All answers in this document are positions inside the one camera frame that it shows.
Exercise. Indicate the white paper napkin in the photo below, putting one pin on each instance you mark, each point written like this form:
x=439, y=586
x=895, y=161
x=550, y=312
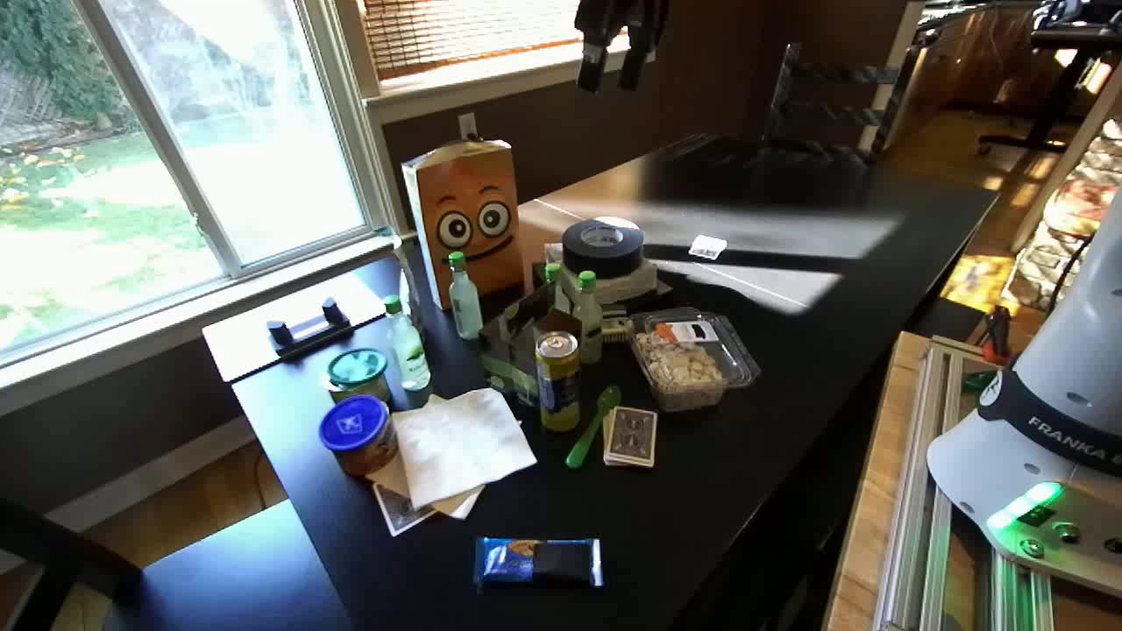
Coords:
x=460, y=447

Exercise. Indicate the dark round lid container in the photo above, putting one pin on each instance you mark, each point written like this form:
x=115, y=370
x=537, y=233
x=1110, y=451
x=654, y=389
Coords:
x=600, y=247

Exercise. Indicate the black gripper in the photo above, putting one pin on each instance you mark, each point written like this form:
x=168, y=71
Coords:
x=622, y=14

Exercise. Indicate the deck of playing cards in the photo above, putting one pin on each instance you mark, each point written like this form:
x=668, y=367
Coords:
x=630, y=434

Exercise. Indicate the black desk in background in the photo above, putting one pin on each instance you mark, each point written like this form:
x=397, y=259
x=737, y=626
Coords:
x=1071, y=46

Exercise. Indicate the clear bowl of food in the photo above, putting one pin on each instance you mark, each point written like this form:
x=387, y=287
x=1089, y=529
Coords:
x=715, y=343

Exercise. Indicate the small green-capped clear bottle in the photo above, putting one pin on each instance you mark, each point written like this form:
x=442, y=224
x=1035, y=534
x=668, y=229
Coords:
x=463, y=301
x=408, y=347
x=550, y=287
x=590, y=307

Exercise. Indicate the small white tag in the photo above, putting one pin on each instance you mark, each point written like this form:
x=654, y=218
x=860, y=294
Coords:
x=706, y=247

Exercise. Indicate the cardboard bottle carrier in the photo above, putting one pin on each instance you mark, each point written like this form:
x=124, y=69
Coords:
x=508, y=343

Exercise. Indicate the woven window blind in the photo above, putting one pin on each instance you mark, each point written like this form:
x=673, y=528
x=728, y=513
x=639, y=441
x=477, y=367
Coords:
x=466, y=31

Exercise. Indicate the wooden robot stand with rails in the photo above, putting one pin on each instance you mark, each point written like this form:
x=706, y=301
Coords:
x=887, y=513

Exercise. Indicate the printed card with white border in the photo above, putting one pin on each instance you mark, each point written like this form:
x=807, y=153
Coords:
x=397, y=513

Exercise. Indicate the blue wrapped snack bar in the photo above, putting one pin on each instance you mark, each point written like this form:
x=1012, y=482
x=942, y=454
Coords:
x=542, y=560

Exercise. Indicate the dark wooden chair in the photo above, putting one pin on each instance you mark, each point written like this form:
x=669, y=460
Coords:
x=825, y=99

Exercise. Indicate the white wall outlet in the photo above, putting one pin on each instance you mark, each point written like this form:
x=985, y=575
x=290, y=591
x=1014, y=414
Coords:
x=466, y=125

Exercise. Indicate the yellow packet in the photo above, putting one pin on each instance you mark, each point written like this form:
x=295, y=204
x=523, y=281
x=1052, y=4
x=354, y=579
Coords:
x=977, y=286

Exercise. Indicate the black bench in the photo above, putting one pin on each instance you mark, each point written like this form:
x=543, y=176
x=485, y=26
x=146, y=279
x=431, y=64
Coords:
x=232, y=579

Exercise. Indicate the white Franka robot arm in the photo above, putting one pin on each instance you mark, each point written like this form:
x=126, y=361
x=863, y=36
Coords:
x=1052, y=398

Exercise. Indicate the brown can with blue lid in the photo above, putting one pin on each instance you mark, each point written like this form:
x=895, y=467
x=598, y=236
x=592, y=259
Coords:
x=354, y=434

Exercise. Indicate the orange box with cartoon face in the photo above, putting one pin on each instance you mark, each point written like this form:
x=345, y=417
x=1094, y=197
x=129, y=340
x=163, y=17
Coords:
x=470, y=215

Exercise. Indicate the black chair frame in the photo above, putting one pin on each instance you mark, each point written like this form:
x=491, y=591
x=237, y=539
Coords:
x=45, y=560

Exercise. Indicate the brown paper napkin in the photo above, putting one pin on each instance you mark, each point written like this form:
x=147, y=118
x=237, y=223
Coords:
x=391, y=478

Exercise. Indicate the green plastic utensil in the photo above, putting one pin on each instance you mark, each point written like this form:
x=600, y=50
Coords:
x=592, y=428

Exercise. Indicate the yellow and blue drink can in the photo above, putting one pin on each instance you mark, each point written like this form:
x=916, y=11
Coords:
x=557, y=381

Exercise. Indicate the can with teal lid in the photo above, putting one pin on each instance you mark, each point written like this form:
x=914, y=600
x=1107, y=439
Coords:
x=360, y=372

